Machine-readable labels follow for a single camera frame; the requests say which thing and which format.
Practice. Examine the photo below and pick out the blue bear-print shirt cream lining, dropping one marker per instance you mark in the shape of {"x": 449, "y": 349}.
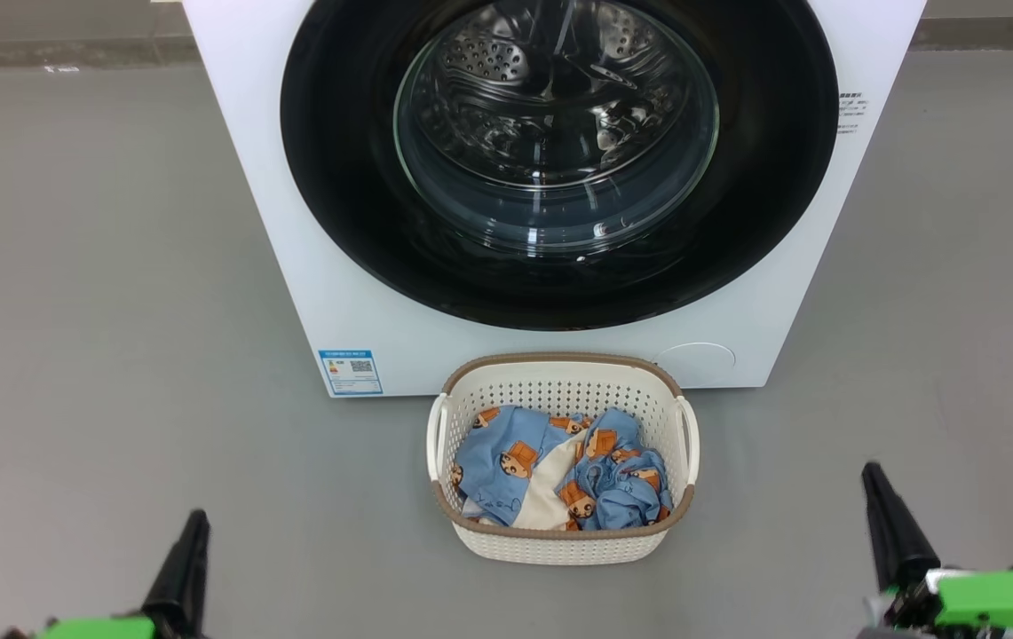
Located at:
{"x": 497, "y": 448}

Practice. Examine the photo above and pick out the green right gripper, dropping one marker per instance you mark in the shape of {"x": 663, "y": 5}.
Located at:
{"x": 994, "y": 608}

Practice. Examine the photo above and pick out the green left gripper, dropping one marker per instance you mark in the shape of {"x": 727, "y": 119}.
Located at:
{"x": 98, "y": 628}

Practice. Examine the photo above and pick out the black round glass washer door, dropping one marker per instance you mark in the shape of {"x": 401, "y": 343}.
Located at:
{"x": 337, "y": 177}

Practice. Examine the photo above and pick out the blue bear-print garment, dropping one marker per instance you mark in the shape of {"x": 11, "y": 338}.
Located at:
{"x": 621, "y": 497}

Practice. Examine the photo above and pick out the white front-load washing machine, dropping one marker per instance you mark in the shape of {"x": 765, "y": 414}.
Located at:
{"x": 311, "y": 266}

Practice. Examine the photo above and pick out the round white filter cover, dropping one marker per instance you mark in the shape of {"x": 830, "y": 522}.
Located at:
{"x": 695, "y": 365}

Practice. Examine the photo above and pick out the cream perforated laundry basket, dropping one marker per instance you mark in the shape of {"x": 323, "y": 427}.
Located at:
{"x": 559, "y": 390}

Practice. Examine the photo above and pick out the small printed text label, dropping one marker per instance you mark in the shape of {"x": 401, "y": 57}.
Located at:
{"x": 852, "y": 111}

